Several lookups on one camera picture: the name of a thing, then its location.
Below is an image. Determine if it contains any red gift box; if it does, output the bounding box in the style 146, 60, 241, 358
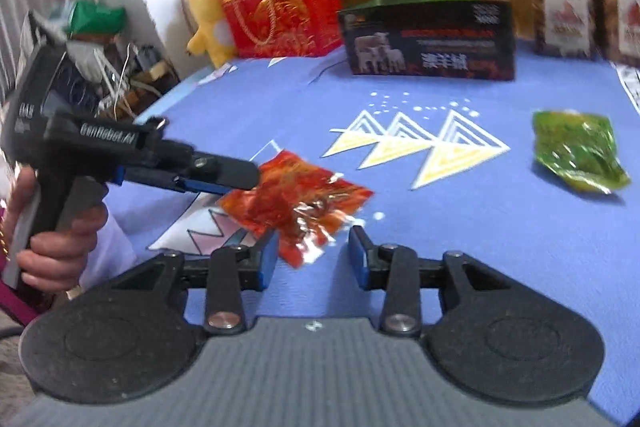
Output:
215, 0, 345, 60

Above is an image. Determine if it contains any green plastic bag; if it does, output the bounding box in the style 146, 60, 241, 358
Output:
64, 0, 127, 40

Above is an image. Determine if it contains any green pickled vegetable packet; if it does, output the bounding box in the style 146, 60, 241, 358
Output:
531, 108, 632, 194

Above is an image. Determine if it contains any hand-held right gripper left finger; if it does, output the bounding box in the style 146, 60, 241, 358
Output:
107, 229, 279, 336

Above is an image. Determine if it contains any white cable tangle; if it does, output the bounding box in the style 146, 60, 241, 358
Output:
65, 38, 166, 120

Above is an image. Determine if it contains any blue printed cloth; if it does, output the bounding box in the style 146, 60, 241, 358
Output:
107, 39, 640, 427

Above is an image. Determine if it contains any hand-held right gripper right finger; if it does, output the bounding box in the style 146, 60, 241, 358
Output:
348, 225, 501, 337

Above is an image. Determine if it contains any yellow duck plush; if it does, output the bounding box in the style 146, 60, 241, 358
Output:
186, 0, 239, 68

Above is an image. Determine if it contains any wooden block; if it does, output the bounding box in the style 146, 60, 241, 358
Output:
134, 57, 181, 98

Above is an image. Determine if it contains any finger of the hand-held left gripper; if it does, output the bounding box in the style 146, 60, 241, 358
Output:
122, 174, 237, 198
189, 146, 262, 188

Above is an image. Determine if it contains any pecan jar gold lid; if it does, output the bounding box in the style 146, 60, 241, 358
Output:
592, 0, 640, 68

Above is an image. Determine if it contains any red foil snack packet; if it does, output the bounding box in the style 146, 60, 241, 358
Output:
218, 149, 375, 268

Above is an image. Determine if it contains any person's left hand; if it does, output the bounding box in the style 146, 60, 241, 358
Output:
5, 167, 110, 295

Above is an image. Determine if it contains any black sheep print box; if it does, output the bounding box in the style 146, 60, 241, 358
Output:
337, 0, 516, 82

